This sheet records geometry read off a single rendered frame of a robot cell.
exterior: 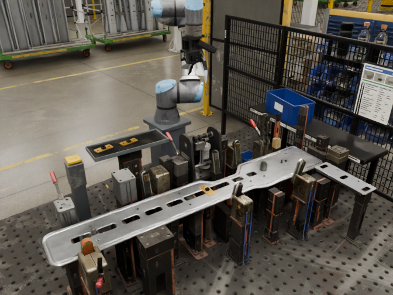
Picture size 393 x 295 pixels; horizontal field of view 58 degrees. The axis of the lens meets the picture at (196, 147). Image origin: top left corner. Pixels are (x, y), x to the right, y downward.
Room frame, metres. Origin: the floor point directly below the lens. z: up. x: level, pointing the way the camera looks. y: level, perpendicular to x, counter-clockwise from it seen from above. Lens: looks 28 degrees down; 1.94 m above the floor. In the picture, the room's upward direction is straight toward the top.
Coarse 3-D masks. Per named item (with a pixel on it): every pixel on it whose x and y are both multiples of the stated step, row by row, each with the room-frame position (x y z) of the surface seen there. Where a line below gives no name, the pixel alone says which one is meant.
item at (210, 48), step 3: (198, 42) 1.60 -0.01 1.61; (201, 42) 1.60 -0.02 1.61; (204, 42) 1.61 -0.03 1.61; (198, 45) 1.60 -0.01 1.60; (201, 45) 1.60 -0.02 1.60; (204, 45) 1.61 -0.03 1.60; (207, 45) 1.62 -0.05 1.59; (210, 45) 1.63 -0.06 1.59; (204, 48) 1.61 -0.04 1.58; (207, 48) 1.62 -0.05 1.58; (210, 48) 1.62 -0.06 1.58; (213, 48) 1.63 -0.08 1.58; (207, 51) 1.65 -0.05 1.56; (210, 51) 1.63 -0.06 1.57; (213, 51) 1.63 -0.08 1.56
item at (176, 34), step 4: (176, 28) 8.49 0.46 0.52; (176, 32) 8.50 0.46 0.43; (180, 32) 8.54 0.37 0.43; (176, 36) 8.50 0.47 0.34; (180, 36) 8.53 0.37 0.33; (172, 40) 8.52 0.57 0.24; (176, 40) 8.50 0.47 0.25; (180, 40) 8.53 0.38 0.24; (176, 44) 8.51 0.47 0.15; (180, 44) 8.53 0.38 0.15; (176, 48) 8.51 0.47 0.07; (180, 48) 8.53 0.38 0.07; (176, 52) 8.35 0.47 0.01
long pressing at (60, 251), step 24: (240, 168) 1.55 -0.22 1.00; (288, 168) 1.55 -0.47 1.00; (312, 168) 1.56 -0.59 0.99; (168, 192) 1.33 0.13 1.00; (192, 192) 1.34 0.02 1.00; (216, 192) 1.34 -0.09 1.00; (96, 216) 1.16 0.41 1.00; (120, 216) 1.17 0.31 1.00; (144, 216) 1.17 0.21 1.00; (168, 216) 1.17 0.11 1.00; (48, 240) 1.02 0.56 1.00; (96, 240) 1.02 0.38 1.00; (120, 240) 1.03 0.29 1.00
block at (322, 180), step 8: (312, 176) 1.50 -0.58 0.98; (320, 176) 1.50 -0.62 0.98; (320, 184) 1.44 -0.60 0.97; (328, 184) 1.45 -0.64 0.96; (320, 192) 1.43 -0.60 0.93; (320, 200) 1.43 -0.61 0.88; (312, 208) 1.46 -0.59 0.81; (320, 208) 1.46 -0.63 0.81; (312, 216) 1.45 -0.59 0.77; (320, 216) 1.46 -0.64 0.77; (312, 224) 1.44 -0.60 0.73; (320, 224) 1.46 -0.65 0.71
